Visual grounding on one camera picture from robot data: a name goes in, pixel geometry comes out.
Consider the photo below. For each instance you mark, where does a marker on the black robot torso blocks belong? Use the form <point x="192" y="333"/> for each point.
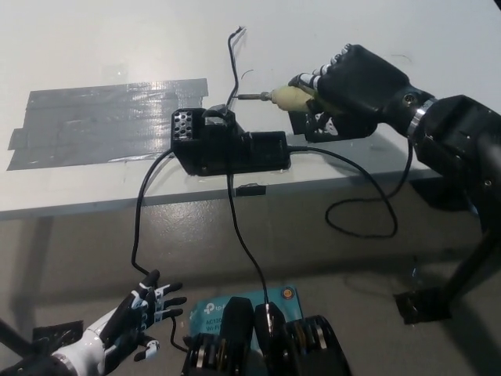
<point x="274" y="348"/>

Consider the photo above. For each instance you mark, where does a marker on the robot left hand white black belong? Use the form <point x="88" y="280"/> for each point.
<point x="121" y="329"/>

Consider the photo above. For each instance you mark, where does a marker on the small black tape strip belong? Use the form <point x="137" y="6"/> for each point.
<point x="250" y="190"/>

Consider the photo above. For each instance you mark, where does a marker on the black square printed tray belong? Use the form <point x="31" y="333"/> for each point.
<point x="297" y="123"/>

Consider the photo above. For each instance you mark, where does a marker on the teal TP-Link box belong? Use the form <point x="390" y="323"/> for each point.
<point x="207" y="313"/>

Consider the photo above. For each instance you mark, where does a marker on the grey duct tape patch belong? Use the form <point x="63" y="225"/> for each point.
<point x="98" y="123"/>

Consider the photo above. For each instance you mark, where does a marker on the robot right hand black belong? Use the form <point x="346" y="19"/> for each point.
<point x="360" y="94"/>

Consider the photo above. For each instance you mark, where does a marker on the black table leg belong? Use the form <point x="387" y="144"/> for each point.
<point x="469" y="270"/>

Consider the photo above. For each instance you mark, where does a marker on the black soldering station base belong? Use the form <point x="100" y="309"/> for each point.
<point x="235" y="152"/>

